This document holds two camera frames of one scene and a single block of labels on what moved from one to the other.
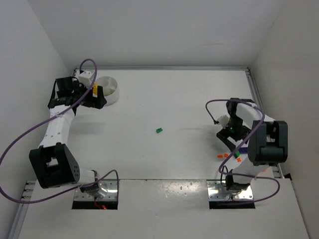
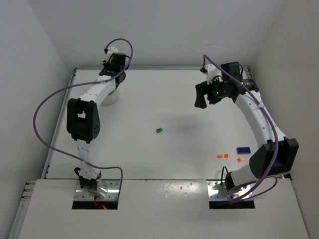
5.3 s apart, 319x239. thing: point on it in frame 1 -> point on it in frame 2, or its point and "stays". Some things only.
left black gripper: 87,95 -> 120,77
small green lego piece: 159,130 stays
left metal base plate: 111,185 stays
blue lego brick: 243,150 stays
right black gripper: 227,135 -> 206,92
